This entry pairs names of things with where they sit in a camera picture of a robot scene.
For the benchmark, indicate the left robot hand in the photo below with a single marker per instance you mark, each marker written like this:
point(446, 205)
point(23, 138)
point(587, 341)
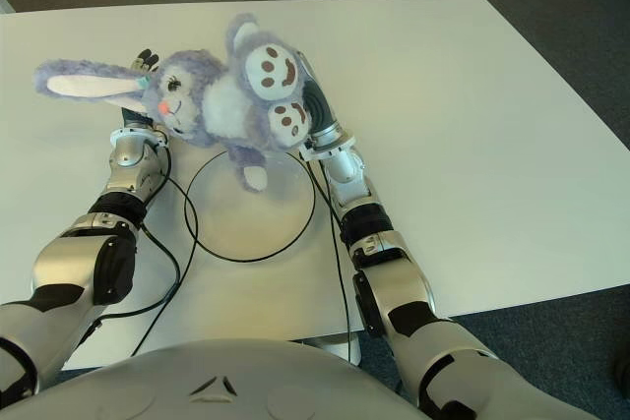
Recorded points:
point(145, 58)

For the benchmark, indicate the white plate with black rim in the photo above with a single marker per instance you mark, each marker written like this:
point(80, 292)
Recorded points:
point(246, 228)

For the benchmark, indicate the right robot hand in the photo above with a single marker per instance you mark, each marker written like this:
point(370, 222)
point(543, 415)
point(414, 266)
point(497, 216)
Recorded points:
point(322, 110)

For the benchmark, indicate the purple plush bunny doll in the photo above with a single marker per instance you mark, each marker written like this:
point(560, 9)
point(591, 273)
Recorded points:
point(221, 110)

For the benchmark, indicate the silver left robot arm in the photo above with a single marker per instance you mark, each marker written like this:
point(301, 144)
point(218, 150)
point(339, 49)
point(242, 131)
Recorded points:
point(74, 262)

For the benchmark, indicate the silver table frame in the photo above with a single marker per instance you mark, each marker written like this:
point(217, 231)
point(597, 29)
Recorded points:
point(320, 341)

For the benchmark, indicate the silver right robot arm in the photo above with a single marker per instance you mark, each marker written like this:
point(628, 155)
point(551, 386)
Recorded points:
point(394, 282)

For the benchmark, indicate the grey robot torso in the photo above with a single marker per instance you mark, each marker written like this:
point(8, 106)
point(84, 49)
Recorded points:
point(221, 380)

